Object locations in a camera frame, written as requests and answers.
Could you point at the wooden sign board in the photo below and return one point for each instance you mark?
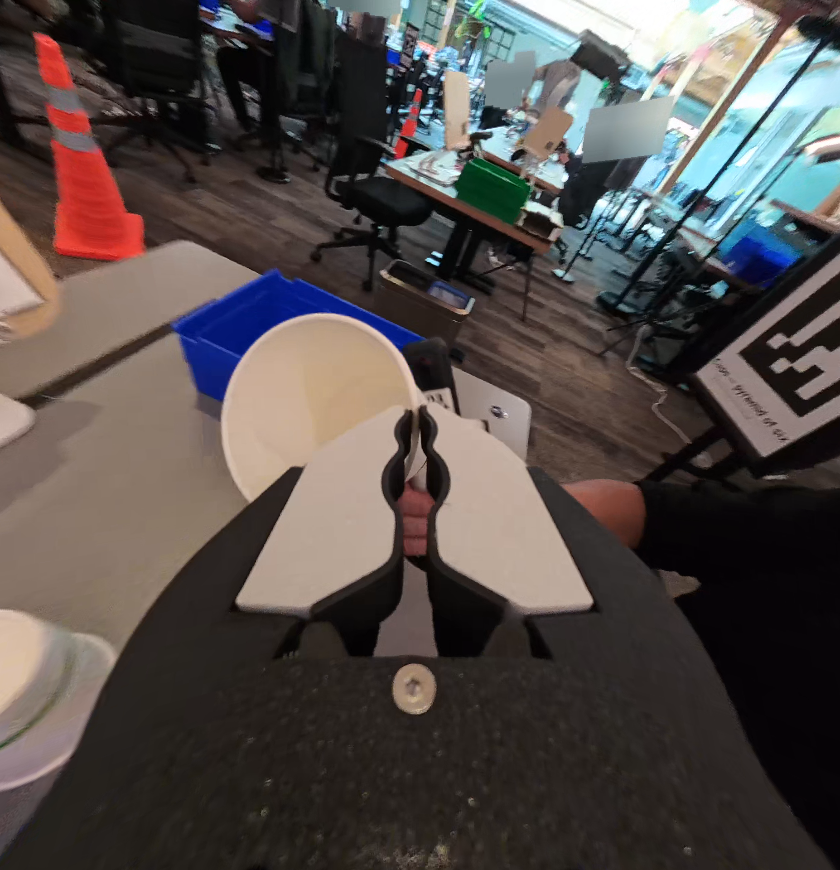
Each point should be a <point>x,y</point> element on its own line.
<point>32,285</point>

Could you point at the blue plastic bin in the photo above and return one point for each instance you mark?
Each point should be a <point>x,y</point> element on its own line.
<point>760,262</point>
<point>216,340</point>

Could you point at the black tripod stand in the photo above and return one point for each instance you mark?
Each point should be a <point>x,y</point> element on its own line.
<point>627,304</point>

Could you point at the orange traffic cone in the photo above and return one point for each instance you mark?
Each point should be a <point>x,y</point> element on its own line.
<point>408,129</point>
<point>87,204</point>

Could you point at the person's right forearm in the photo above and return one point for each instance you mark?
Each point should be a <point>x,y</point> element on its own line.
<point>732,544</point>

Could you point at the grey waste bin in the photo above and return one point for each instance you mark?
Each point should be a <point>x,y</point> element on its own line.
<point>406,306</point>

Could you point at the white sign stand base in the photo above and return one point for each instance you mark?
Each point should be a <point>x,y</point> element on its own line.
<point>5,421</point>

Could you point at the black office chair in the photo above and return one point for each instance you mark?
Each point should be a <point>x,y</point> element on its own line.
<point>155,54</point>
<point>379,197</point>
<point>311,61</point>

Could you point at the black-white marker sign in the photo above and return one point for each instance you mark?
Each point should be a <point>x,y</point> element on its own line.
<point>766,421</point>

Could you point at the white instruction sheet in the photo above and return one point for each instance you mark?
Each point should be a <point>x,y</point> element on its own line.
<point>5,285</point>

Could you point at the green plastic bin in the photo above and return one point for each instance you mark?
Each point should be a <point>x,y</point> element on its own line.
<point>491,190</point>

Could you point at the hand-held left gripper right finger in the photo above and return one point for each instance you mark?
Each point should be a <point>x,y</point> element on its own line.
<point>508,537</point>

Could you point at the wooden table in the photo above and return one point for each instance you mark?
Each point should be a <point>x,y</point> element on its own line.
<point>427,187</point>

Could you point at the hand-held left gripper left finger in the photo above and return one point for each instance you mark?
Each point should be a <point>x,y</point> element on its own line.
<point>325,537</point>

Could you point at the white paper cup green band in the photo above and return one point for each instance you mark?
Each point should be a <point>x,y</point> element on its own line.
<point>311,394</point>
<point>26,747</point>

